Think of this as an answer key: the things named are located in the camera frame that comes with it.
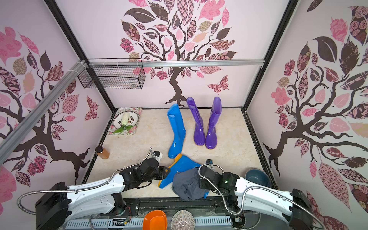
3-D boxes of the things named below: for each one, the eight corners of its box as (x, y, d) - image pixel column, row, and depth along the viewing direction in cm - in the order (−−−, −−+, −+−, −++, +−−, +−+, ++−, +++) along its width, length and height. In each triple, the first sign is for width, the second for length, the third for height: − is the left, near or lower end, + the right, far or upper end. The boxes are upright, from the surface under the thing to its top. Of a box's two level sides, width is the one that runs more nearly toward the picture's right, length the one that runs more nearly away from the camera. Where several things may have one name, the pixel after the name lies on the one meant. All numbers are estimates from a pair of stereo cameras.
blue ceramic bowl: (243, 177, 85) (246, 174, 81) (245, 168, 89) (248, 165, 84) (267, 187, 82) (272, 184, 77) (267, 177, 85) (272, 174, 81)
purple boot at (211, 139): (204, 147, 98) (208, 124, 79) (209, 120, 114) (213, 96, 95) (213, 149, 97) (219, 127, 78) (217, 121, 113) (223, 97, 94)
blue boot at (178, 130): (171, 159, 92) (167, 139, 73) (170, 128, 109) (167, 104, 90) (186, 158, 93) (186, 137, 74) (183, 127, 109) (182, 103, 90)
